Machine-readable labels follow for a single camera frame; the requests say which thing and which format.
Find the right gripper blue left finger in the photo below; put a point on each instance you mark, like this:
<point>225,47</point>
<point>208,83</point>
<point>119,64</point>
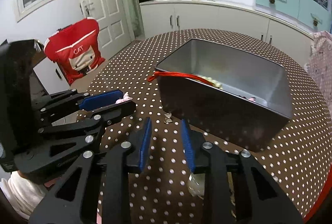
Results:
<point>73,198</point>

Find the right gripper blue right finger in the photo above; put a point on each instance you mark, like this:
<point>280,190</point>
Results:
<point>237,189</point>

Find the teal drawer unit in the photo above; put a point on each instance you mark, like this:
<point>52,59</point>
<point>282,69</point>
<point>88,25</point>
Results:
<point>307,12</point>

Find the red cat chair cover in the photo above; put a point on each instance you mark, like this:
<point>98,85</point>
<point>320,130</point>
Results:
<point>75,49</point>

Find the brown polka dot tablecloth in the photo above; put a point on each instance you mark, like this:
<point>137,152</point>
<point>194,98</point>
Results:
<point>298,157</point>

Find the jade pendant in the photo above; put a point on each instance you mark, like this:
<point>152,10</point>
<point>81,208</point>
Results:
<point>196,185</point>

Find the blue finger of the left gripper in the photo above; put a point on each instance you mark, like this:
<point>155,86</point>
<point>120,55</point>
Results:
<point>53,149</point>
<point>71,100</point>

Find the pink plush charm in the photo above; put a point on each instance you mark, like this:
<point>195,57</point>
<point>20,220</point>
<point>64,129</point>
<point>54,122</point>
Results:
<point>125,98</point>

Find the dark rectangular storage box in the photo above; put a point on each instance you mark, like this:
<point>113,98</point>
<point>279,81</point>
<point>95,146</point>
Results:
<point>231,93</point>

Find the pink checkered cloth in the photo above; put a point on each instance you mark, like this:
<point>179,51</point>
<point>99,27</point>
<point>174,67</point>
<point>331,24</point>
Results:
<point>319,62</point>

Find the white panel door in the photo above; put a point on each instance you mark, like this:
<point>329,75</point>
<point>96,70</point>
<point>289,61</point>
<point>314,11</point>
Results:
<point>116,30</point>

